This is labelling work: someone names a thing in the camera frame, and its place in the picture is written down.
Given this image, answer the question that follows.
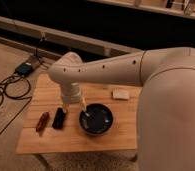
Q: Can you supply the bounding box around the dark power adapter box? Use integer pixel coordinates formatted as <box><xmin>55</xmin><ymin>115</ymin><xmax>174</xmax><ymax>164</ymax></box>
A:
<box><xmin>15</xmin><ymin>62</ymin><xmax>33</xmax><ymax>76</ymax></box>

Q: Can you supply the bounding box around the beige sponge block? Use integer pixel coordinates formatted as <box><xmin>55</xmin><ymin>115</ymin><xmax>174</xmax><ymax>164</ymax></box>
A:
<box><xmin>112</xmin><ymin>89</ymin><xmax>130</xmax><ymax>100</ymax></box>

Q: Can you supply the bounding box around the black rectangular block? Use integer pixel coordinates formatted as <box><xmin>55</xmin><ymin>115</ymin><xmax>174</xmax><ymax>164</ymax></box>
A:
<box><xmin>52</xmin><ymin>108</ymin><xmax>66</xmax><ymax>129</ymax></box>

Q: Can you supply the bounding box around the beige cylindrical gripper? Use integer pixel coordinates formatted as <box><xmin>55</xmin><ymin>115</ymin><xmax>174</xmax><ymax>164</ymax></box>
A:
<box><xmin>60</xmin><ymin>83</ymin><xmax>87</xmax><ymax>113</ymax></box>

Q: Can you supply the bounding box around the red small object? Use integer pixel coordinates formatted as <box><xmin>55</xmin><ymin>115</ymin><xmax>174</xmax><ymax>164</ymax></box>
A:
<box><xmin>36</xmin><ymin>112</ymin><xmax>49</xmax><ymax>132</ymax></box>

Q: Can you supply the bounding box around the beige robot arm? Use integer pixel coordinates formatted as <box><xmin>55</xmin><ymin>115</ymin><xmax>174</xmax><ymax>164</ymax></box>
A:
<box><xmin>48</xmin><ymin>47</ymin><xmax>195</xmax><ymax>171</ymax></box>

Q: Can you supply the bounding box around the long wooden beam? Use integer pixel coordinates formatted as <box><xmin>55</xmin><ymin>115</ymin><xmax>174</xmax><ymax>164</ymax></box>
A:
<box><xmin>0</xmin><ymin>16</ymin><xmax>139</xmax><ymax>57</ymax></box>

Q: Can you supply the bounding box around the black round bowl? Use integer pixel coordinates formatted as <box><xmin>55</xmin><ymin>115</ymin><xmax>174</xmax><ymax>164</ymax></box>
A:
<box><xmin>79</xmin><ymin>103</ymin><xmax>113</xmax><ymax>136</ymax></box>

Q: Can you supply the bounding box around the wooden slatted table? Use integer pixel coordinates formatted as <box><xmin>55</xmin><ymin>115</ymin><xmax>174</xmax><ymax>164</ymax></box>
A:
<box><xmin>16</xmin><ymin>74</ymin><xmax>140</xmax><ymax>154</ymax></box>

